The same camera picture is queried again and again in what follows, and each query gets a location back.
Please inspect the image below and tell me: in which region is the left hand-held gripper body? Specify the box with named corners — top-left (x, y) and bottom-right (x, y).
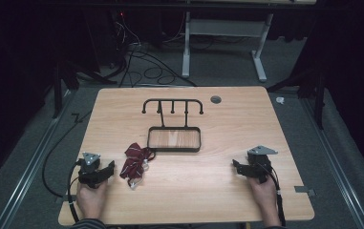
top-left (77, 152), bottom-right (107, 189)

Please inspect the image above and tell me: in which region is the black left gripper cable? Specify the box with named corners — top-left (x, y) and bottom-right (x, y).
top-left (41, 109), bottom-right (90, 223)

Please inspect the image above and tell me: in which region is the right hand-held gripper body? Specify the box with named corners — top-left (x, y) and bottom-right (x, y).
top-left (246, 145), bottom-right (279, 185)

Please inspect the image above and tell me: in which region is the black hook rack with wooden tray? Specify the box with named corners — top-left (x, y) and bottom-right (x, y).
top-left (141, 98), bottom-right (204, 154)

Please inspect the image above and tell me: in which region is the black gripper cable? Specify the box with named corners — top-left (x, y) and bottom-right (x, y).
top-left (41, 109), bottom-right (90, 223)
top-left (259, 161), bottom-right (288, 227)

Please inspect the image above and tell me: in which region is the grey tape strip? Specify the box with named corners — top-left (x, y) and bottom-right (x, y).
top-left (293, 185), bottom-right (316, 198)

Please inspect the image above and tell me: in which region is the white metal desk frame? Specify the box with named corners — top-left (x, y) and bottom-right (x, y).
top-left (181, 10), bottom-right (275, 83)

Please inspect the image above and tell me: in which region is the black metal stand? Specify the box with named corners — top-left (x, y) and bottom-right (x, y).
top-left (267, 68), bottom-right (327, 131)
top-left (53, 60), bottom-right (117, 119)

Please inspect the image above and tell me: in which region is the person's left hand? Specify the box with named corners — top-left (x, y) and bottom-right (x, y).
top-left (75, 179), bottom-right (109, 221)

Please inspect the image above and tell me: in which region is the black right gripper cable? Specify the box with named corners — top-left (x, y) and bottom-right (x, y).
top-left (259, 161), bottom-right (288, 227)

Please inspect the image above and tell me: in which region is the person's right hand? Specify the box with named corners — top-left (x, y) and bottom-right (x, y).
top-left (246, 175), bottom-right (282, 227)

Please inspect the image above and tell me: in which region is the tangle of black floor cables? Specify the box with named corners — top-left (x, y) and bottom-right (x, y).
top-left (101, 12), bottom-right (200, 89)

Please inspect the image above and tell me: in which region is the dark red cloth with white cord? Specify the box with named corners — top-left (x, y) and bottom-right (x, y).
top-left (118, 142), bottom-right (157, 192)

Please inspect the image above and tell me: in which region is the grey metal floor rail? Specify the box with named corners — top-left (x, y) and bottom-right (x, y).
top-left (300, 96), bottom-right (364, 229)
top-left (0, 90), bottom-right (75, 229)

